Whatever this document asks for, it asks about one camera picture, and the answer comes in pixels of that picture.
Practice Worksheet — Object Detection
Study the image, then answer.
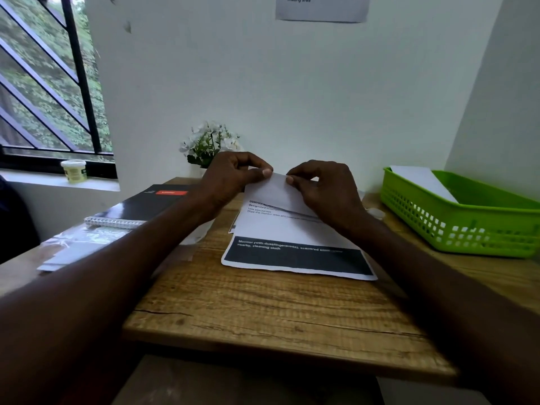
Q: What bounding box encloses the white envelope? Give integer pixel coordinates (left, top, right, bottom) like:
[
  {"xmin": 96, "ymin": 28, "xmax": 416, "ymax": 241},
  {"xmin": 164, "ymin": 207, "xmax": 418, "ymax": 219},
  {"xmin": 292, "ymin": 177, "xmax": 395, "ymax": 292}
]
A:
[{"xmin": 388, "ymin": 165, "xmax": 460, "ymax": 204}]

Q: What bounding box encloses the clear plastic sleeve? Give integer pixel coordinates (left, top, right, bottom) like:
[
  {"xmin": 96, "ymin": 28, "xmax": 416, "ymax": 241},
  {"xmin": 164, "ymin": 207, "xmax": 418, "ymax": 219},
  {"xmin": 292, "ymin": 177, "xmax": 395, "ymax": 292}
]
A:
[{"xmin": 37, "ymin": 218, "xmax": 217, "ymax": 273}]

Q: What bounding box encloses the person's left hand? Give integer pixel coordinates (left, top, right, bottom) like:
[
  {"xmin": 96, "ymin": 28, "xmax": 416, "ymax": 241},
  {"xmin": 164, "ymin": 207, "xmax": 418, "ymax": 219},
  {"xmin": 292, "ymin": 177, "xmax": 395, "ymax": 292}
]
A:
[{"xmin": 197, "ymin": 151, "xmax": 275, "ymax": 217}]

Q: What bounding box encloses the person's right hand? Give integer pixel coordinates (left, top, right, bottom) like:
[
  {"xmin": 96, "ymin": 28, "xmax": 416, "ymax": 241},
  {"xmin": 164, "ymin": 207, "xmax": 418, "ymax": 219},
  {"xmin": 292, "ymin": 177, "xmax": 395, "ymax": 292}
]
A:
[{"xmin": 285, "ymin": 159, "xmax": 373, "ymax": 237}]

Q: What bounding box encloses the white flower plant in pot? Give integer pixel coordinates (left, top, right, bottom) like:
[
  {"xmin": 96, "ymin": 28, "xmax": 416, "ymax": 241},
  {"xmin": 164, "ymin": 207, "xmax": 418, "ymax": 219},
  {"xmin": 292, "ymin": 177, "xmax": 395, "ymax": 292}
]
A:
[{"xmin": 178, "ymin": 120, "xmax": 245, "ymax": 170}]

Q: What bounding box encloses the small cream jar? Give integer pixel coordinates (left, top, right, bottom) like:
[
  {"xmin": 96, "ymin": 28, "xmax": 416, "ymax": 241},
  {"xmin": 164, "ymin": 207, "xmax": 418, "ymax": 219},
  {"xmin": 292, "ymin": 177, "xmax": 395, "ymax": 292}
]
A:
[{"xmin": 60, "ymin": 159, "xmax": 88, "ymax": 185}]

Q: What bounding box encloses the black spiral notebook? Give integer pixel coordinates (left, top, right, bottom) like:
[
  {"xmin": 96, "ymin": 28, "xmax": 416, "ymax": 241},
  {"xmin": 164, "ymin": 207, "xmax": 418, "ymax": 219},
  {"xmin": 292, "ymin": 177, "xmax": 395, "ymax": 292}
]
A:
[{"xmin": 84, "ymin": 183, "xmax": 196, "ymax": 231}]

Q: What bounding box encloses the stack of white envelopes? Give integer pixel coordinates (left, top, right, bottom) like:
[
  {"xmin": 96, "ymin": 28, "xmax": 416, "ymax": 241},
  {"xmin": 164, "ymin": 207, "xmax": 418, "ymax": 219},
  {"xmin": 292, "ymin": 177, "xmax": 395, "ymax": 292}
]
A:
[{"xmin": 37, "ymin": 241, "xmax": 107, "ymax": 273}]

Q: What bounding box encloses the black backpack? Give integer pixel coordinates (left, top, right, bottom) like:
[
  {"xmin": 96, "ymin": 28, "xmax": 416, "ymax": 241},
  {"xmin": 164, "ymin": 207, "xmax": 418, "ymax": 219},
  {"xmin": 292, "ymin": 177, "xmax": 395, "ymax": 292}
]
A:
[{"xmin": 0, "ymin": 175, "xmax": 42, "ymax": 265}]

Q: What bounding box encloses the person's right forearm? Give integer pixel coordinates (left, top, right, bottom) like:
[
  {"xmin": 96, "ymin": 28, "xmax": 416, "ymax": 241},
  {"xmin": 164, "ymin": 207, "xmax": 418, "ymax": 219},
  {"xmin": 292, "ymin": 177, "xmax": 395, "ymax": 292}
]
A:
[{"xmin": 348, "ymin": 214, "xmax": 540, "ymax": 405}]

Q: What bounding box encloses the person's left forearm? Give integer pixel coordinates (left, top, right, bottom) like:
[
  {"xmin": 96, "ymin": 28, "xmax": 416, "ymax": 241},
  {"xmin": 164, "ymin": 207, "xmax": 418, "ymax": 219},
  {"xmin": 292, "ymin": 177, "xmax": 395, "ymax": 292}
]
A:
[{"xmin": 0, "ymin": 193, "xmax": 220, "ymax": 405}]

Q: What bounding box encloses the black window grille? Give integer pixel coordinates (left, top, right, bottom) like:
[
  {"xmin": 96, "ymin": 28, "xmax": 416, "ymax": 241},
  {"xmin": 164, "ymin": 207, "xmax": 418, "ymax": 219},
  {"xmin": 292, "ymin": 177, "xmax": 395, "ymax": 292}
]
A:
[{"xmin": 0, "ymin": 0, "xmax": 119, "ymax": 180}]

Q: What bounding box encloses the printed sheet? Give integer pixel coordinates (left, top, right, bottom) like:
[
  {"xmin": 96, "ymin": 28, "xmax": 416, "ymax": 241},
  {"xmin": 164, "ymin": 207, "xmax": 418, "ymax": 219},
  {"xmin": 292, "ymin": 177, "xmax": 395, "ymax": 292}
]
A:
[{"xmin": 220, "ymin": 172, "xmax": 379, "ymax": 282}]

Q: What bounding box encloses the white window sill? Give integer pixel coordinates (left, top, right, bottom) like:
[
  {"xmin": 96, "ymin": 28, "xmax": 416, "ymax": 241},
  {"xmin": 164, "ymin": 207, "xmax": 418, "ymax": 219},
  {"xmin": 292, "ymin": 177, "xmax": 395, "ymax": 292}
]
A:
[{"xmin": 0, "ymin": 169, "xmax": 122, "ymax": 194}]

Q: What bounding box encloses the paper notice sheet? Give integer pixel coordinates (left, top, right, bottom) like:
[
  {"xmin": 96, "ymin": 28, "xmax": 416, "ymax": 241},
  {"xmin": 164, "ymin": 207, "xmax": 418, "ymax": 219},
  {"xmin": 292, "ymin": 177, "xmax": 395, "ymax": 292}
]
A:
[{"xmin": 274, "ymin": 0, "xmax": 372, "ymax": 25}]

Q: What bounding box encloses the green plastic basket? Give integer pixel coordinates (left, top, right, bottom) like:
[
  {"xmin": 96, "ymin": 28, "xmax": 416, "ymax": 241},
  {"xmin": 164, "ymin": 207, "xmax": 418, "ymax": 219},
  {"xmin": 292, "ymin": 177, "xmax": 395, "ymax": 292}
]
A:
[{"xmin": 379, "ymin": 165, "xmax": 540, "ymax": 259}]

